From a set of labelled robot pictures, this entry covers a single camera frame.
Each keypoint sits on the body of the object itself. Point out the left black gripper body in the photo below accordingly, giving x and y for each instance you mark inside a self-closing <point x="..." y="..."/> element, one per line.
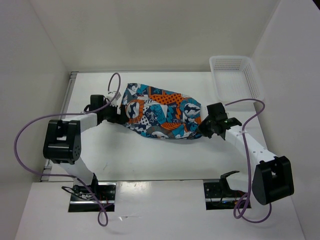
<point x="109" y="114"/>

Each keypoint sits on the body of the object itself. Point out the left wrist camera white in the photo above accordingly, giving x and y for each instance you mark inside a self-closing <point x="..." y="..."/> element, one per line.
<point x="112" y="97"/>

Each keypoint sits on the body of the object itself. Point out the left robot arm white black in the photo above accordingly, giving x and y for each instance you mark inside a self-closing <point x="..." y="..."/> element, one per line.
<point x="63" y="145"/>

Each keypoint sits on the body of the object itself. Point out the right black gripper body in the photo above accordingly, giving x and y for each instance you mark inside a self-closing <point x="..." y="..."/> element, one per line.
<point x="212" y="120"/>

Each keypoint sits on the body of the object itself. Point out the base mounting plate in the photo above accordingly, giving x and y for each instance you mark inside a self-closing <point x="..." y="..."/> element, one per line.
<point x="218" y="196"/>
<point x="81" y="200"/>

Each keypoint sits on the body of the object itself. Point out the colourful patterned shorts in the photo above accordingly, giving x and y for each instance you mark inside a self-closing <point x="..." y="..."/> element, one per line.
<point x="158" y="113"/>

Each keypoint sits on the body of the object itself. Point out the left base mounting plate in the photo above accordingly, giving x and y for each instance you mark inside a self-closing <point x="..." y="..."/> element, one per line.
<point x="81" y="200"/>

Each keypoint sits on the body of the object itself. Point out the white plastic basket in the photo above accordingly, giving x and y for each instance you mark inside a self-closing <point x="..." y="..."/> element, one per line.
<point x="234" y="78"/>

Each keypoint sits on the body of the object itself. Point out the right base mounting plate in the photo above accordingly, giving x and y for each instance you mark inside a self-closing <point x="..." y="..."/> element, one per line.
<point x="218" y="196"/>

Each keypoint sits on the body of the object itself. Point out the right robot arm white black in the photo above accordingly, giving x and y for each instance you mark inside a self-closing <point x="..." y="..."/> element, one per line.
<point x="270" y="176"/>

